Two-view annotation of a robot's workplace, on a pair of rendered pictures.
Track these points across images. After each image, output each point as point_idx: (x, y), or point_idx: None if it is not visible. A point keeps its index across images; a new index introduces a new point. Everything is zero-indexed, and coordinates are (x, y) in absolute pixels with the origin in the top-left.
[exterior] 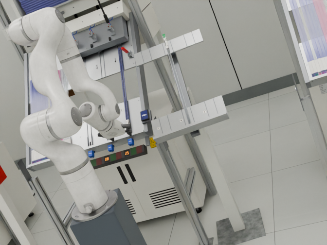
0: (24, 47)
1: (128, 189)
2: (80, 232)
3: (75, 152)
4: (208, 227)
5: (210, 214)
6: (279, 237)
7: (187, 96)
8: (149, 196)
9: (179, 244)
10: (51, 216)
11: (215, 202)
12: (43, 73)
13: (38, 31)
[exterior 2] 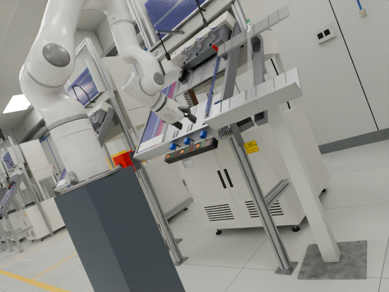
0: (164, 70)
1: (227, 194)
2: (62, 207)
3: (58, 104)
4: (298, 249)
5: (307, 236)
6: (387, 288)
7: (261, 80)
8: (245, 204)
9: (261, 259)
10: (153, 204)
11: None
12: (46, 14)
13: None
